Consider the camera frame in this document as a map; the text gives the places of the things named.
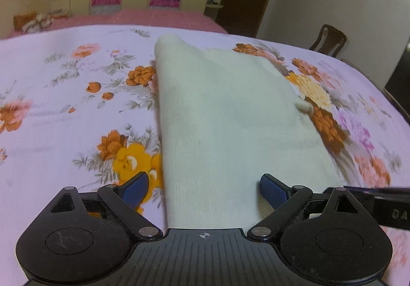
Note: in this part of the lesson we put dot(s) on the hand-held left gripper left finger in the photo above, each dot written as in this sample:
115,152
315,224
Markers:
136,189

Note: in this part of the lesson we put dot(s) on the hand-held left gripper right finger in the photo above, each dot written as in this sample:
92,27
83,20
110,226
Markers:
272,190

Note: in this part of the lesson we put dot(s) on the cream knitted garment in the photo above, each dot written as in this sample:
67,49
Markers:
230,132

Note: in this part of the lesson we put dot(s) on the floral printed bedsheet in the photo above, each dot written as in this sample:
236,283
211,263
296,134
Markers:
70,106

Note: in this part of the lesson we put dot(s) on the dark cabinet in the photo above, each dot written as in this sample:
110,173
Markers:
398,81

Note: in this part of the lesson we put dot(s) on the dark wooden chair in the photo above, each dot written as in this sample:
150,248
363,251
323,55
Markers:
328,41

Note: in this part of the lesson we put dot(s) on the pink bedspread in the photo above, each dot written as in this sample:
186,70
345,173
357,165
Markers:
134,18

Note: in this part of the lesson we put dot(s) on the orange patterned pillow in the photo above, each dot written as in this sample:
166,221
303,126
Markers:
35,21

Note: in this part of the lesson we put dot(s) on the cream curved headboard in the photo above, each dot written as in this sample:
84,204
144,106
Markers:
16,1

